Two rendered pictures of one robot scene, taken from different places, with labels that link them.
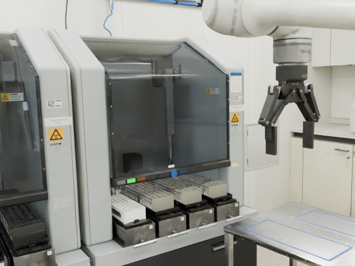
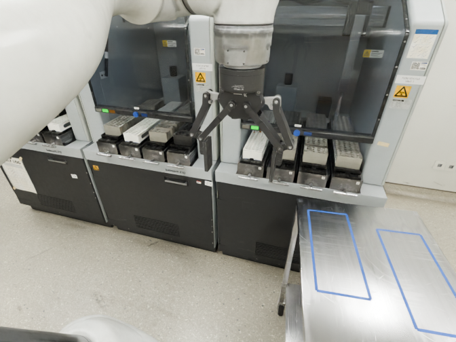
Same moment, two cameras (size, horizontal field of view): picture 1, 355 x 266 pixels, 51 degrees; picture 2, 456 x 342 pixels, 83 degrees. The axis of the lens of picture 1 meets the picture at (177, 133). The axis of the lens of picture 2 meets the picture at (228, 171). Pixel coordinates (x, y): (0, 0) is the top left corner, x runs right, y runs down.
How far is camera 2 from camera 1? 0.87 m
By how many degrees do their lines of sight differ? 52
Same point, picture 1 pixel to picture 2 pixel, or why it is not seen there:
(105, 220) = (234, 150)
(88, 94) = not seen: hidden behind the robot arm
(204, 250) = not seen: hidden behind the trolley
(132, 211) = (250, 151)
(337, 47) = not seen: outside the picture
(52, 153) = (197, 91)
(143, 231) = (252, 169)
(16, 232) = (176, 137)
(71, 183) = (210, 117)
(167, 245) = (272, 186)
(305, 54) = (234, 53)
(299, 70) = (228, 79)
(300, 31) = (222, 13)
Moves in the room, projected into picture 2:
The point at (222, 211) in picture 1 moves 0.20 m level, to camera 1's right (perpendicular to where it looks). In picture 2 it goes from (337, 182) to (381, 203)
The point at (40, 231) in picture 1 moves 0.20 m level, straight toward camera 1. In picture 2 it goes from (188, 142) to (165, 157)
